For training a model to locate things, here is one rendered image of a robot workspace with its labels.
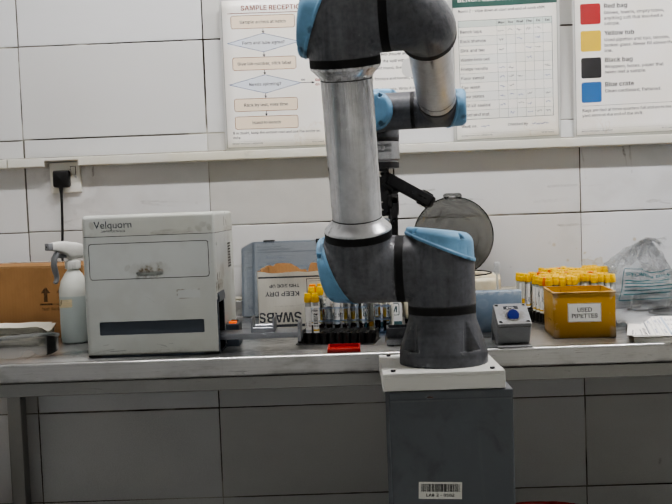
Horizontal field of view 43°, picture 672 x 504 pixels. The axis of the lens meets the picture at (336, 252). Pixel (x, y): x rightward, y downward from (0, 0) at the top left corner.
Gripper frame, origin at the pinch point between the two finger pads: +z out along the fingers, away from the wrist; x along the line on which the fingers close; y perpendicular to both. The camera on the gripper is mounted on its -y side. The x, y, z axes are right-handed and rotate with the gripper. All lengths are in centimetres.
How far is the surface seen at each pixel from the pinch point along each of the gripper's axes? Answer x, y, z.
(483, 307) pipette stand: -3.8, -19.3, 12.5
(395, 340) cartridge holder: 4.5, 0.8, 17.9
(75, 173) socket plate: -56, 86, -23
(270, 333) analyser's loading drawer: 6.2, 27.1, 15.2
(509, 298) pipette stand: -3.2, -24.9, 10.6
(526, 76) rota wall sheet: -55, -41, -45
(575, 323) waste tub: 2.4, -37.8, 15.9
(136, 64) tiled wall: -57, 68, -53
